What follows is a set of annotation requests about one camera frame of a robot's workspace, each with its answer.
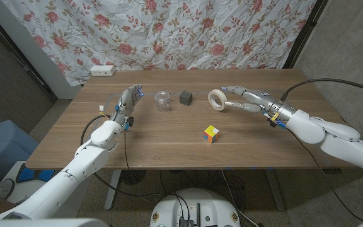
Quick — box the grey floor cable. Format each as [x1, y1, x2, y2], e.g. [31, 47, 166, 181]
[221, 169, 260, 227]

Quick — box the floral print backdrop cloth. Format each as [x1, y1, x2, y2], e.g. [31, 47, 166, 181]
[0, 0, 318, 86]

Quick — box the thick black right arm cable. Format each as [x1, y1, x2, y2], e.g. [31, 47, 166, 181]
[279, 78, 363, 102]

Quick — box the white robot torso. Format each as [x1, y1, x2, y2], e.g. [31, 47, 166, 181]
[149, 188, 241, 227]

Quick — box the thin black left wrist cable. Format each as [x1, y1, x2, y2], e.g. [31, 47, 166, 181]
[123, 129, 130, 170]

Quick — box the black backdrop stand pole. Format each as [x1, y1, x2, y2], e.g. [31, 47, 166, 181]
[282, 0, 329, 69]
[0, 3, 58, 102]

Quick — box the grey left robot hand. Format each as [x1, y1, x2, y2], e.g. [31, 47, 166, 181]
[110, 83, 144, 131]

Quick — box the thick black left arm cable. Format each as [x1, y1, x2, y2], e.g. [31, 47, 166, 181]
[80, 114, 163, 199]

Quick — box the multicolour two-by-two rubiks cube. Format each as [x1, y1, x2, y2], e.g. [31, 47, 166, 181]
[204, 125, 220, 144]

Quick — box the white and blue floor machine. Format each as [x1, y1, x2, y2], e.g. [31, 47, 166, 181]
[0, 160, 67, 202]

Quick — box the grey table leg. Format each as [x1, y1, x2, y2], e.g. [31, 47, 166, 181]
[265, 168, 285, 211]

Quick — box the dark grey block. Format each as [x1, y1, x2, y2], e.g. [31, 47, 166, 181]
[179, 90, 193, 107]

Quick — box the clear glass jar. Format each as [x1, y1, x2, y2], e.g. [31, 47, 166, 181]
[154, 90, 171, 113]

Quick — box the beige masking tape roll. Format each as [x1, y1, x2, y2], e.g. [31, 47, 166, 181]
[207, 88, 228, 112]

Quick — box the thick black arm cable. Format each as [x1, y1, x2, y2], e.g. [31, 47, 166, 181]
[279, 78, 363, 102]
[80, 114, 163, 199]

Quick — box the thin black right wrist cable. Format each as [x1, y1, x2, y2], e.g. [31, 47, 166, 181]
[287, 127, 363, 223]

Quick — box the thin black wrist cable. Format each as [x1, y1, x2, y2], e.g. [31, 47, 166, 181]
[123, 129, 130, 170]
[287, 127, 363, 223]

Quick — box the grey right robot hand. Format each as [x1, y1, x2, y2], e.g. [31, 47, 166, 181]
[221, 85, 297, 129]

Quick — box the white power strip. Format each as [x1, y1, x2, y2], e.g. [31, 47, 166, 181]
[89, 64, 117, 77]

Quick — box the blue upholstered seat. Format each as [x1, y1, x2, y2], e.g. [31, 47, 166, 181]
[0, 119, 40, 180]

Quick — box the white table leg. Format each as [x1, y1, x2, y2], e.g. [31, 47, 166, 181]
[104, 169, 122, 211]

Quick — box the black round floor object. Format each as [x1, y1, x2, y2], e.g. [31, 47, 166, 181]
[120, 169, 147, 185]

